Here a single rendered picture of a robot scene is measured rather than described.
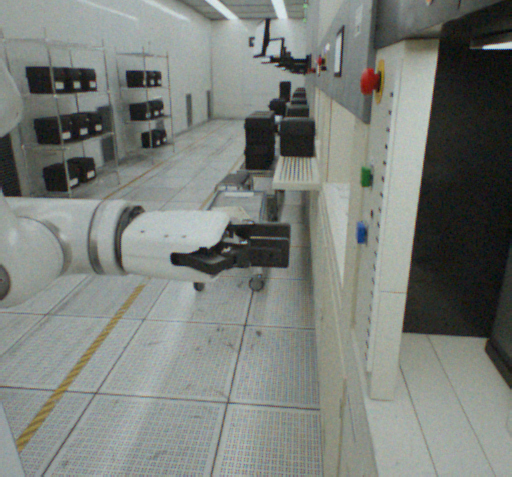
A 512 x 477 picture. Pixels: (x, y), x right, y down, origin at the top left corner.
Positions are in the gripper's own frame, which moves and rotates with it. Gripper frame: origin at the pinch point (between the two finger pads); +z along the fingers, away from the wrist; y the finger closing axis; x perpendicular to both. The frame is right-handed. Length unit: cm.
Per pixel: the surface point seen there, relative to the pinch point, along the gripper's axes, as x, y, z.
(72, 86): 5, -409, -241
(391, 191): 2.6, -13.9, 15.1
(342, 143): -14, -167, 24
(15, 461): -43, -7, -42
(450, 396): -31.8, -16.0, 28.1
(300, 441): -119, -87, 7
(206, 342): -119, -146, -43
